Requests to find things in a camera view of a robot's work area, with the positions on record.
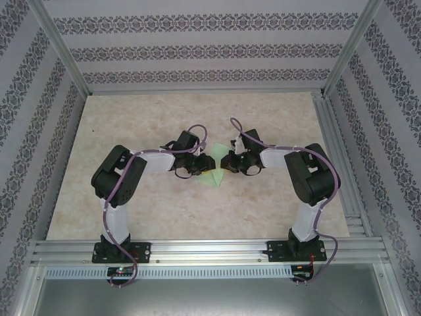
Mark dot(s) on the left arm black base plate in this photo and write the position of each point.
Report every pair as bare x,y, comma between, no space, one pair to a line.
141,251

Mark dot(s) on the aluminium mounting rail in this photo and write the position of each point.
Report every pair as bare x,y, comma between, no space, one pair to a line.
210,251

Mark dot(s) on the green paper sheet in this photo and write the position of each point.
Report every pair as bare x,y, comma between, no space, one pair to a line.
218,150

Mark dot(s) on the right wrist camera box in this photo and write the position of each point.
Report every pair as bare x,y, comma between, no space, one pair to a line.
237,145

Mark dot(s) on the aluminium side rail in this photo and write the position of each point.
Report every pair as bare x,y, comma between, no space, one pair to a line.
329,131

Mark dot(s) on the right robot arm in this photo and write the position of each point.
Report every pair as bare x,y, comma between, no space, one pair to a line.
315,177

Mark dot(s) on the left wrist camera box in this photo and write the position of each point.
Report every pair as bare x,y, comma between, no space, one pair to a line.
198,152

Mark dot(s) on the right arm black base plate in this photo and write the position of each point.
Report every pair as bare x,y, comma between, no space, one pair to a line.
274,251

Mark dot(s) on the aluminium frame post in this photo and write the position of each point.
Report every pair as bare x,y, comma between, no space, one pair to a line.
352,46
61,46

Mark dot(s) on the grey sheet metal panel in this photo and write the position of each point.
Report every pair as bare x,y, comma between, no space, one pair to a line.
210,299

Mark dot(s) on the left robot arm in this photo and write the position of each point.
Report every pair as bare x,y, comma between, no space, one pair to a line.
154,161

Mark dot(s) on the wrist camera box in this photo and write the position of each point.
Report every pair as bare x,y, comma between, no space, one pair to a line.
198,152
237,145

